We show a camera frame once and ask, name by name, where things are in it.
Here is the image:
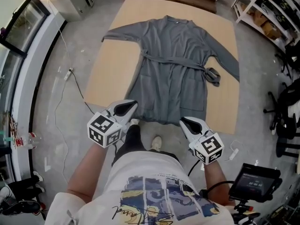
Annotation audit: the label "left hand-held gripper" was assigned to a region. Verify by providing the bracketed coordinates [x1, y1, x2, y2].
[87, 99, 139, 149]

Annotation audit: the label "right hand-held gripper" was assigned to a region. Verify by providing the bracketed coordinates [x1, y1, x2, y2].
[179, 116, 225, 165]

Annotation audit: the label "grey robe with belt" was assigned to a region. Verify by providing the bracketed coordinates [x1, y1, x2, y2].
[101, 15, 240, 126]

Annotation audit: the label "person's right forearm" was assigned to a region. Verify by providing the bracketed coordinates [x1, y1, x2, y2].
[203, 162, 236, 207]

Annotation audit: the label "person's left forearm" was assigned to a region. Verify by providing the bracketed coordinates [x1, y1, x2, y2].
[67, 144, 111, 203]

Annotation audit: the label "person's black trousers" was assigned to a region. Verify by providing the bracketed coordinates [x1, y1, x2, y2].
[112, 124, 181, 166]

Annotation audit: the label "person's right shoe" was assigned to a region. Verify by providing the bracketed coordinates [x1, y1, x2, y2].
[151, 135, 163, 152]

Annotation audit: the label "person's white printed t-shirt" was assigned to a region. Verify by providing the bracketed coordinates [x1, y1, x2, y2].
[44, 150, 235, 225]

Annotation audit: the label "black monitor screen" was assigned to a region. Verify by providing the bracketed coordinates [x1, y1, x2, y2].
[228, 163, 283, 203]

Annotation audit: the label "black office chair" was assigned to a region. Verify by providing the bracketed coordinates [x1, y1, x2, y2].
[275, 38, 300, 79]
[263, 78, 300, 135]

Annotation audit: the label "clear plastic bottle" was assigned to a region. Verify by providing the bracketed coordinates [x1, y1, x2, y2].
[23, 132, 43, 149]

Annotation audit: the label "large cardboard box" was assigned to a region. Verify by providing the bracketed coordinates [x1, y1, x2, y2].
[261, 20, 282, 41]

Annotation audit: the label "small cardboard box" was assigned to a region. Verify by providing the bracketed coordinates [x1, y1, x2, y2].
[248, 8, 268, 25]

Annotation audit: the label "black framed glass window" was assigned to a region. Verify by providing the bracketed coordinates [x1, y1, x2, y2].
[0, 0, 51, 187]

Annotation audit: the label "white metal shelf rack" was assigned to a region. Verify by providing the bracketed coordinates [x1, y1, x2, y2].
[231, 0, 300, 53]

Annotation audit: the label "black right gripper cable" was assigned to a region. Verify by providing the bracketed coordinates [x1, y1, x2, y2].
[187, 159, 202, 177]

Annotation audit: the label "thin white cable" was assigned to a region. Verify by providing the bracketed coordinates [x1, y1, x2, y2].
[54, 27, 73, 187]
[224, 139, 240, 161]

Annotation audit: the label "black floor cable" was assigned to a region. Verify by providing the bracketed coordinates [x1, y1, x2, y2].
[70, 70, 104, 113]

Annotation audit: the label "black monitor cable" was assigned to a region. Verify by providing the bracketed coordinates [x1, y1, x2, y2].
[199, 180, 235, 198]

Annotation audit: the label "black monitor mount rig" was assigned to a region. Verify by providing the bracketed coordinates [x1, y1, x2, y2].
[231, 199, 261, 225]

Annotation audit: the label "bundle of coloured wires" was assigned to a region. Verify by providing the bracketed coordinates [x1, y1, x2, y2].
[6, 112, 18, 147]

